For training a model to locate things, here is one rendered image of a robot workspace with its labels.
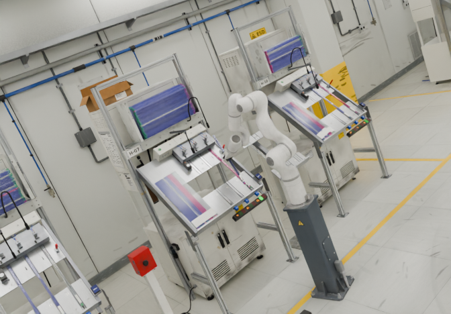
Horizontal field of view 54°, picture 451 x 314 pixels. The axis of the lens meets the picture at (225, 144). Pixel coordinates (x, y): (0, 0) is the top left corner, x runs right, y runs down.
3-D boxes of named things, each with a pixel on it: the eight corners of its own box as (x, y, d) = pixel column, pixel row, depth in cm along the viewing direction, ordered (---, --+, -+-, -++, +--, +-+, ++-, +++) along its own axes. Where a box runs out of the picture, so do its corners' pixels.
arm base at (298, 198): (318, 194, 295) (309, 169, 291) (306, 208, 281) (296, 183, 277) (294, 195, 308) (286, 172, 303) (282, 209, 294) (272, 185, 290)
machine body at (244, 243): (268, 254, 387) (243, 193, 372) (209, 304, 350) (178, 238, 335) (226, 243, 440) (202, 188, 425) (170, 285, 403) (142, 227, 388)
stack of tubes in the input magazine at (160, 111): (196, 113, 364) (184, 82, 357) (145, 139, 337) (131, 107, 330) (188, 114, 374) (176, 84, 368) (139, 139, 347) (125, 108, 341)
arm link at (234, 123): (247, 106, 310) (245, 140, 329) (225, 111, 305) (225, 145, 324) (252, 113, 303) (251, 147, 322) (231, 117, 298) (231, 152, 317)
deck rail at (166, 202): (196, 236, 313) (197, 231, 308) (194, 237, 312) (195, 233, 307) (137, 172, 343) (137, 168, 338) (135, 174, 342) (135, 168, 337)
